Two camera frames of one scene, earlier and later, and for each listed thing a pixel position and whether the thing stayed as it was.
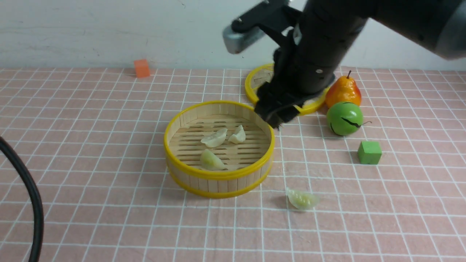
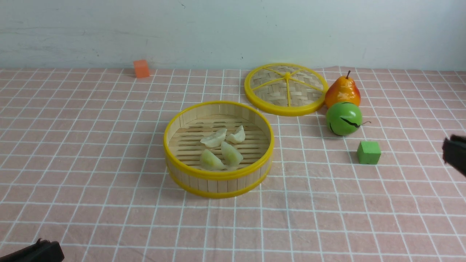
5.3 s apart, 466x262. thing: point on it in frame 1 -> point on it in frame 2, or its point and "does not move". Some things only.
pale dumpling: [216, 139] does not move
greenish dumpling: [302, 200] -> [232, 158]
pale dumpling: [239, 137] does not move
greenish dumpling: [208, 161] does not move
